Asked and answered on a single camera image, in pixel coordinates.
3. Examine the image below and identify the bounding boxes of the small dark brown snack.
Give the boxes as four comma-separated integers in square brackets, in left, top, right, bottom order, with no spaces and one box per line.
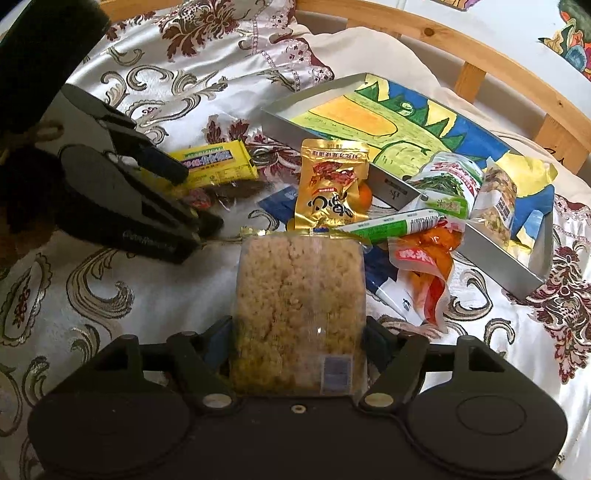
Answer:
[181,180,273,211]

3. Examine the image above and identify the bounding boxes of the yellow snack bar packet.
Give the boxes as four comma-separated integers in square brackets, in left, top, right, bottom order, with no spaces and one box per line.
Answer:
[170,140,259,188]

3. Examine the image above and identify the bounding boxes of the clear bag of rice crisps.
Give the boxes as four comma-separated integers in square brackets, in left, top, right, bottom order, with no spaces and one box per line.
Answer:
[230,232,367,397]

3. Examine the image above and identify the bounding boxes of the orange snack clear bag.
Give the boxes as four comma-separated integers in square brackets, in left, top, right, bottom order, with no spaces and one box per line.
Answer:
[388,217,466,334]

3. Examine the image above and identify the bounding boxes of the green white sausage stick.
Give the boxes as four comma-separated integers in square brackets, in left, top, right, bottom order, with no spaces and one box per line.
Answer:
[337,209,444,244]

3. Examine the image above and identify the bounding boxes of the gold foil snack pouch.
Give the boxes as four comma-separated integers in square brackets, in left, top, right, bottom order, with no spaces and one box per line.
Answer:
[294,139,370,230]

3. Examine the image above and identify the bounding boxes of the small orange tangerine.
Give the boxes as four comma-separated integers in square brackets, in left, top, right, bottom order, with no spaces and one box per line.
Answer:
[358,182,373,212]

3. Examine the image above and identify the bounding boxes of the floral satin bedspread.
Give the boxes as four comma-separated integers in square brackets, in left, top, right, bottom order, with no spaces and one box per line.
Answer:
[0,0,591,480]

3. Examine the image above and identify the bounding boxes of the clear bag mixed nuts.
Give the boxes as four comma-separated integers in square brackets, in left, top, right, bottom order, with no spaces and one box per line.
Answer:
[470,158,517,249]

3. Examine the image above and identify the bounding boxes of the green vegetable snack packet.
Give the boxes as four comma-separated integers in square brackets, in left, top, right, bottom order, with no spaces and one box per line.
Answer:
[407,152,484,220]

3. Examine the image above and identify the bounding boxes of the grey tray with drawing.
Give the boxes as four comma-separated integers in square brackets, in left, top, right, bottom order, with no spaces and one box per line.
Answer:
[260,73,554,300]

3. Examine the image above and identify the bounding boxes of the wooden bed rail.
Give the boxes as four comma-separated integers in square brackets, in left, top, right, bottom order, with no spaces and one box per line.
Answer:
[99,1,590,174]

